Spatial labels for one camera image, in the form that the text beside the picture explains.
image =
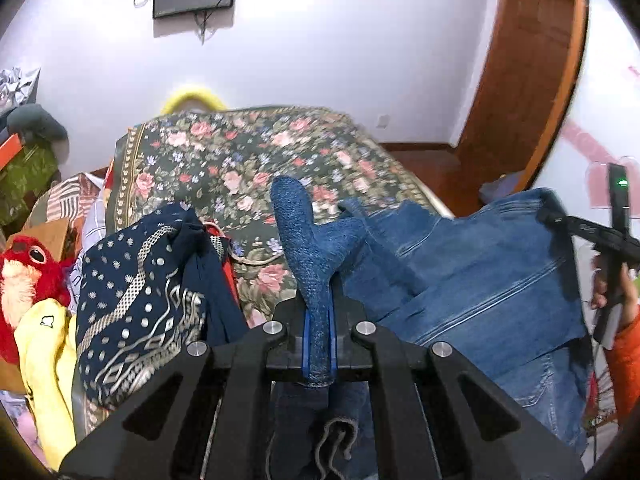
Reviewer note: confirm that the blue denim jeans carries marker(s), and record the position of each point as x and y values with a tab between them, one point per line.
475	270

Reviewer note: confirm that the pink cloth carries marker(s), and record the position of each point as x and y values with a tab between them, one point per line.
17	425

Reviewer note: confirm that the orange box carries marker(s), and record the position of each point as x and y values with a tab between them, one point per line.
10	152

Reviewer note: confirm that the grey plush pillow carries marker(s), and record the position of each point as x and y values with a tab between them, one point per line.
35	125

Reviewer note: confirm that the white wardrobe pink hearts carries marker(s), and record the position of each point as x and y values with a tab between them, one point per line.
607	110

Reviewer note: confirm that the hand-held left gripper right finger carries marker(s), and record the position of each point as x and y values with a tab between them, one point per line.
345	350

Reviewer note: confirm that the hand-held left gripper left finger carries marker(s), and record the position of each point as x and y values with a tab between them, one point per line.
300	350

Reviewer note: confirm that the navy patterned sweater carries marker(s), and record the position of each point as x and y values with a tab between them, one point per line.
130	300

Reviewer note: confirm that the red plush toy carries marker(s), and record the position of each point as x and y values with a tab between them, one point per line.
20	260

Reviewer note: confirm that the floral bedspread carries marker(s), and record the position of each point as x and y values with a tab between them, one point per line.
225	160

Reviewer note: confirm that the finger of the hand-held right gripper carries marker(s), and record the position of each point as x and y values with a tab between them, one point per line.
555	220

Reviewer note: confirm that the white wall socket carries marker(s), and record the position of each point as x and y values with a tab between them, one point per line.
383	120

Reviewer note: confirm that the yellow garment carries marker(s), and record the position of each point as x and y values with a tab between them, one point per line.
45	350

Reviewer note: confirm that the red orange garment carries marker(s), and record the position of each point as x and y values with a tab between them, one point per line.
225	260

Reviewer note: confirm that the leaf striped cloth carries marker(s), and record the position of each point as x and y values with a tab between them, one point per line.
62	200

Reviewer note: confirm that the wooden door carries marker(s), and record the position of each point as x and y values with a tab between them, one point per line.
525	85

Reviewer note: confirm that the person's right hand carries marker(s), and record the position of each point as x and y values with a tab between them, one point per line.
629	285

